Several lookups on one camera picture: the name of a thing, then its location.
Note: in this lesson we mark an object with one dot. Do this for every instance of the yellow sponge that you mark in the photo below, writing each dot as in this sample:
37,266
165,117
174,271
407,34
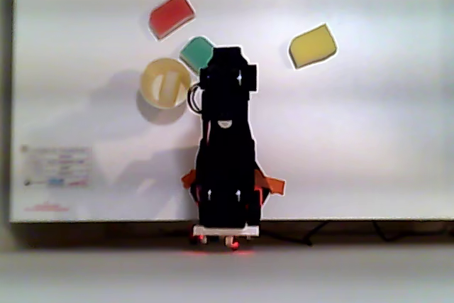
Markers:
312,47
166,86

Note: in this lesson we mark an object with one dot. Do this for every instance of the green sponge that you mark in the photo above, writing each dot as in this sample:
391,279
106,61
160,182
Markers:
195,51

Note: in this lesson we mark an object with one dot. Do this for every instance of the red sponge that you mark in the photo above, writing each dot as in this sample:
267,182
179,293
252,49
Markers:
172,15

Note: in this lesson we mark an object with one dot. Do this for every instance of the white paper cup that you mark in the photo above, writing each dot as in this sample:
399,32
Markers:
145,83

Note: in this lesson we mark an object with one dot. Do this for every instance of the orange table clamp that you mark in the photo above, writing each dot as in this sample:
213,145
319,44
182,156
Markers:
189,178
275,184

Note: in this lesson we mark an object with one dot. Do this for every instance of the printed label sticker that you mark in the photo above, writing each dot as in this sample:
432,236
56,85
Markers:
53,166

